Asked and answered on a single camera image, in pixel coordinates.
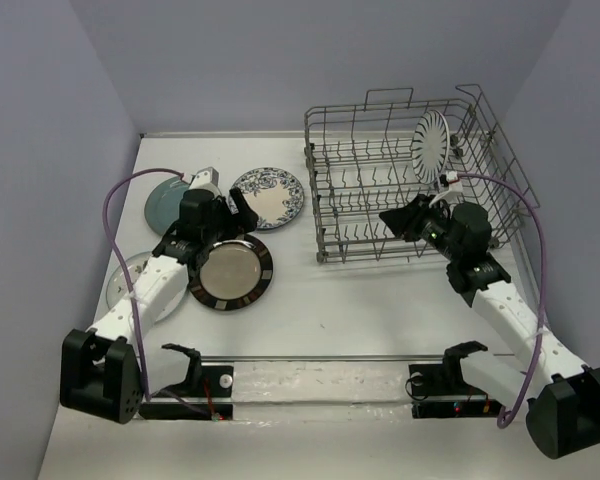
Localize watermelon pattern plate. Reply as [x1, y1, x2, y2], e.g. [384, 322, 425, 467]
[104, 250, 189, 321]

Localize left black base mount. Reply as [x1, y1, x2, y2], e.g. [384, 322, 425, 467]
[137, 343, 234, 421]

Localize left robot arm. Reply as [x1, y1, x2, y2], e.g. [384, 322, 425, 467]
[60, 188, 258, 424]

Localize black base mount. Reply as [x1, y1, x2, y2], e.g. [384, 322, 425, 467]
[405, 341, 501, 419]
[137, 343, 234, 421]

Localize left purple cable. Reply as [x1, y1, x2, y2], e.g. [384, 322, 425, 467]
[103, 168, 221, 419]

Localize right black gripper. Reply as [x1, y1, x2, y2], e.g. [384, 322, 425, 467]
[377, 193, 462, 262]

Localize white blue striped plate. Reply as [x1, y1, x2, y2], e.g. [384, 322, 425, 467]
[410, 110, 450, 185]

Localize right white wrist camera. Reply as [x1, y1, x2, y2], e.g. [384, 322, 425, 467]
[429, 170, 463, 207]

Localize blue floral plate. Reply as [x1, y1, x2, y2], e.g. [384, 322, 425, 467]
[232, 167, 304, 231]

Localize dark rimmed beige plate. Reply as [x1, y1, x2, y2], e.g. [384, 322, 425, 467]
[188, 234, 274, 312]

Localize grey wire dish rack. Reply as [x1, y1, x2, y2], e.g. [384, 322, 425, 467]
[304, 84, 539, 263]

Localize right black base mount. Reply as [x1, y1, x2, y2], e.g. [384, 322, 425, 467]
[405, 341, 501, 419]

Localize teal green plate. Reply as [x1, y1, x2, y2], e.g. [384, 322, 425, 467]
[144, 177, 191, 236]

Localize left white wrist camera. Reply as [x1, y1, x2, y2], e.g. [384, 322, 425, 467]
[181, 167, 221, 196]

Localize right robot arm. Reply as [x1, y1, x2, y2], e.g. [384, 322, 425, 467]
[379, 195, 600, 459]

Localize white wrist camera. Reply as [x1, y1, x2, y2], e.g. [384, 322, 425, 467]
[181, 167, 221, 196]
[429, 170, 463, 207]

